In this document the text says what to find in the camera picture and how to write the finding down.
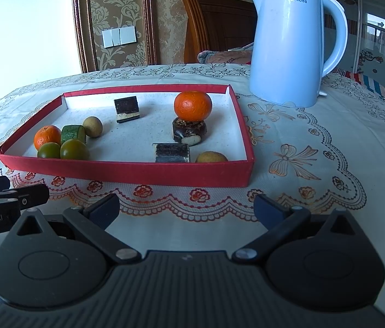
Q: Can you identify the sliding door wardrobe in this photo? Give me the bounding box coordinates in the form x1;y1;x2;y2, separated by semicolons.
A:
312;0;385;93

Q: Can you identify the red shallow box tray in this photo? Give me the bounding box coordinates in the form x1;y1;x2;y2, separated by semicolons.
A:
0;84;255;188

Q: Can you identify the green cucumber piece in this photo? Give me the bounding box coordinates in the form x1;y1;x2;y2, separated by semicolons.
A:
60;124;87;144

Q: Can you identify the green tangerine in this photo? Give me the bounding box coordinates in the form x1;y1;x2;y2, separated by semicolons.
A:
37;142;62;159
60;139;90;161

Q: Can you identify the yellow-brown round fruit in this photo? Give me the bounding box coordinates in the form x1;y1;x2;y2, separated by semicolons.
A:
82;116;103;139
195;151;229;163

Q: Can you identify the white wall switch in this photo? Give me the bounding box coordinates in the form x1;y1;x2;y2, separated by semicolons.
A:
102;25;137;48

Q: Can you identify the dark round slice white spot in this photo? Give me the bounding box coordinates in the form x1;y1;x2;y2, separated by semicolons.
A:
172;117;209;145

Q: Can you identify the large orange tangerine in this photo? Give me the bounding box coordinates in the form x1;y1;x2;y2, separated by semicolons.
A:
174;91;212;122

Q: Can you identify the brown wooden headboard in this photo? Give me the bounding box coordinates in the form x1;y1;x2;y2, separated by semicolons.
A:
179;0;258;65

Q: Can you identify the light blue electric kettle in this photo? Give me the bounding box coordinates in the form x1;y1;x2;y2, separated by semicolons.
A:
248;0;348;108

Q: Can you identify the brown wall trim frame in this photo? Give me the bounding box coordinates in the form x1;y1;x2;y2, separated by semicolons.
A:
71;0;157;73

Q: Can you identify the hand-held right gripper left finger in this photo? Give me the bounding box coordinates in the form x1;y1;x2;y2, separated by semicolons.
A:
6;193;142;265

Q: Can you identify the striped cloth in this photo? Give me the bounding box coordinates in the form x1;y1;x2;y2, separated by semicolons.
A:
336;69;385;99

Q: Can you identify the dark log piece beige end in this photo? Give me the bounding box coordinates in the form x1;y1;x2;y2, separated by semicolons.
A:
114;96;141;124
152;143;191;163

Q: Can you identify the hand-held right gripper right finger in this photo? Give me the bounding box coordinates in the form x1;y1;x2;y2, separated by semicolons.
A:
231;194;374;265

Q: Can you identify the small orange tangerine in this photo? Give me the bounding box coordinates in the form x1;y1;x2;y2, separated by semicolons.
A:
34;125;62;151

